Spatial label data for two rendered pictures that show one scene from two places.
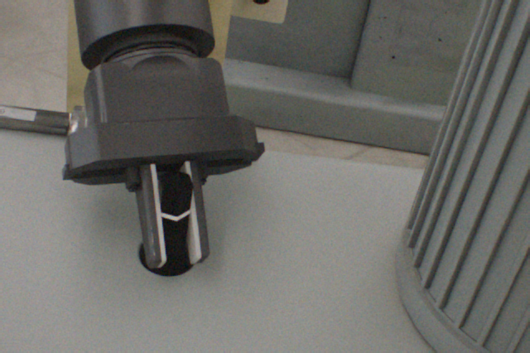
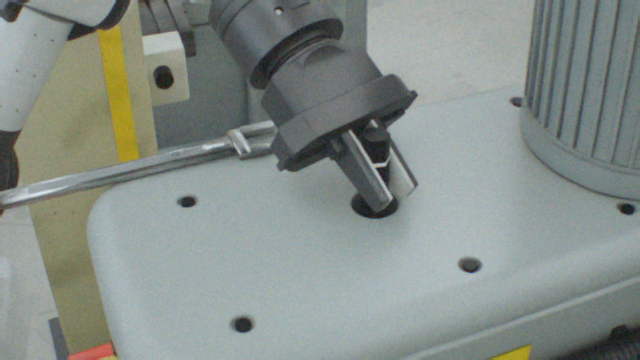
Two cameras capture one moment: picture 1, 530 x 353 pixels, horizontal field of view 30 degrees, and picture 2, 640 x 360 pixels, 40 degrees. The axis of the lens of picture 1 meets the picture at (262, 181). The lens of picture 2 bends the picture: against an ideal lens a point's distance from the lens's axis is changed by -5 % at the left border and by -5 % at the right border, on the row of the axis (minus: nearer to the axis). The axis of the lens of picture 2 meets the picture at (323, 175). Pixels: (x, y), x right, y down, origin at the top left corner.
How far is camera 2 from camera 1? 25 cm
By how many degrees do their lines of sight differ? 12
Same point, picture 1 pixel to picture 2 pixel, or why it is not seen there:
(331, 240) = (478, 152)
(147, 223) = (366, 175)
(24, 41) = not seen: outside the picture
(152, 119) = (336, 95)
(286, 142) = not seen: hidden behind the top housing
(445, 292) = (594, 141)
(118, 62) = (291, 63)
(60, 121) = (225, 145)
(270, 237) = (436, 165)
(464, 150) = (576, 30)
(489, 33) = not seen: outside the picture
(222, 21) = (145, 111)
